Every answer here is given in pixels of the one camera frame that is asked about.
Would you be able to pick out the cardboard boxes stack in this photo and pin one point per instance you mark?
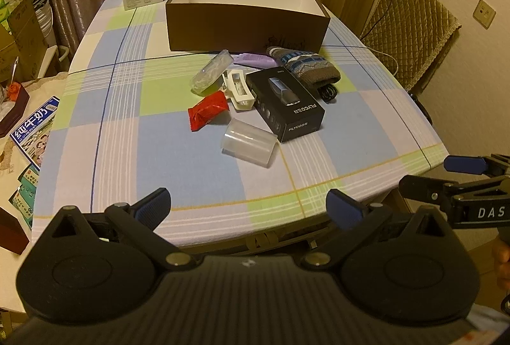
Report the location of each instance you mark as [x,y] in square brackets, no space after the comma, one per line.
[27,31]

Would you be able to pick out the clear plastic floss pack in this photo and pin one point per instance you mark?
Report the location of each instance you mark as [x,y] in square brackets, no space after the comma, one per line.
[211,72]

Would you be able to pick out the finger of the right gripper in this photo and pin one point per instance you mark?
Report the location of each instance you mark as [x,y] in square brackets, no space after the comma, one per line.
[465,164]
[431,191]

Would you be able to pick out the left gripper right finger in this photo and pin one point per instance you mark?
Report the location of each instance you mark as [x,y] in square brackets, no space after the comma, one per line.
[349,214]

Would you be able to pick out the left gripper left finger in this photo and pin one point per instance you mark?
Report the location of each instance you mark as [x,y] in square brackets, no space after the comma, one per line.
[150,211]

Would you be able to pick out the black shaver product box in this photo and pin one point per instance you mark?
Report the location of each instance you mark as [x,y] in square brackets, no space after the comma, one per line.
[284,104]

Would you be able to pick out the purple cream tube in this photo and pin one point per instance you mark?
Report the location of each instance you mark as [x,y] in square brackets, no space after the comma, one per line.
[256,61]

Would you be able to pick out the clear plastic cylinder case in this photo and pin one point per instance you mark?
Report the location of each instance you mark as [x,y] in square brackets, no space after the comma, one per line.
[248,143]

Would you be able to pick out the dark wooden box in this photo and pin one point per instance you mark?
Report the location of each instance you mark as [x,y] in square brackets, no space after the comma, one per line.
[15,112]

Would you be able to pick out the red candy wrapper packet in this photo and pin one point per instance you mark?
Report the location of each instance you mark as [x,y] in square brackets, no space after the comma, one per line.
[206,110]

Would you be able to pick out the flat milk carton packaging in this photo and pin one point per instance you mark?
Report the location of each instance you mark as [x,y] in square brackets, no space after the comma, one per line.
[32,135]

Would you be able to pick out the white hair claw clip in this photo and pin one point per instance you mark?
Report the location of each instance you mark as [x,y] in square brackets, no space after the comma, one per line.
[236,90]

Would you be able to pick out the brown cardboard storage box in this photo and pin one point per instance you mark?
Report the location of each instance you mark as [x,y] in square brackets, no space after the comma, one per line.
[245,25]

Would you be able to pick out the plaid tablecloth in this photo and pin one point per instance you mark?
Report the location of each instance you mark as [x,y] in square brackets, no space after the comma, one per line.
[121,130]

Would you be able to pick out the quilted olive chair cover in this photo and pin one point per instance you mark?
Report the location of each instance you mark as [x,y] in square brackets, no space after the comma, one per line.
[412,37]

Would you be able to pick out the person right hand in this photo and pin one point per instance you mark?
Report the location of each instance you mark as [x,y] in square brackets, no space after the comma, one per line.
[501,256]

